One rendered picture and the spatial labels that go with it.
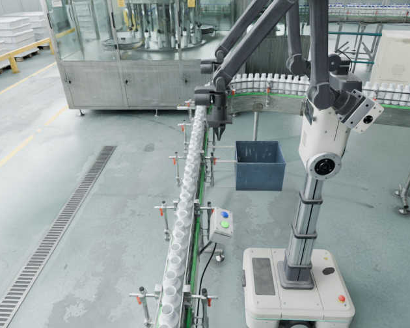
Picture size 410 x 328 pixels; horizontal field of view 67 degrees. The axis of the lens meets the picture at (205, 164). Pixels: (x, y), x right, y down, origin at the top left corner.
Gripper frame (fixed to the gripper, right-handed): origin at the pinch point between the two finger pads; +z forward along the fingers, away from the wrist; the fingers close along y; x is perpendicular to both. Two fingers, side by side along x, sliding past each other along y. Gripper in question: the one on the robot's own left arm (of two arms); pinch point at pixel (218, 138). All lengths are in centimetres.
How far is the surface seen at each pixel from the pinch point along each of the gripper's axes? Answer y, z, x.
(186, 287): -9, 28, -51
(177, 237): -13.8, 24.0, -33.2
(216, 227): 0.1, 28.1, -22.7
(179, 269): -12, 27, -45
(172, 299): -12, 26, -57
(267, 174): 32, 54, 54
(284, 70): 128, 116, 536
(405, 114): 157, 44, 138
